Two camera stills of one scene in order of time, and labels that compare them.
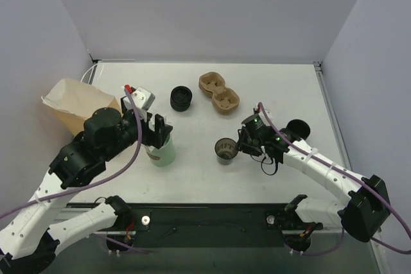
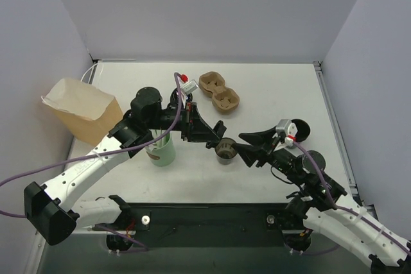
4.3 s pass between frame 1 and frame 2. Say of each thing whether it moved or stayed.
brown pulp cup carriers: stayed
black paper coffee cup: stayed
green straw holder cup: stayed
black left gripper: moved
